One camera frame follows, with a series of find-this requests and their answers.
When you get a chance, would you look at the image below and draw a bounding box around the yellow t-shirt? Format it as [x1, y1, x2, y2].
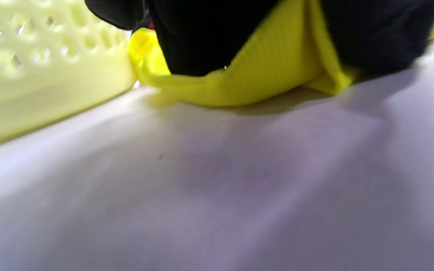
[128, 0, 434, 108]

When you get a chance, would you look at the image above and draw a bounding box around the person's left hand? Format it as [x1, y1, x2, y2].
[85, 0, 434, 78]

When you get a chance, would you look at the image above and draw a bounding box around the yellow perforated plastic basket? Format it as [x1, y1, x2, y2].
[0, 0, 136, 151]

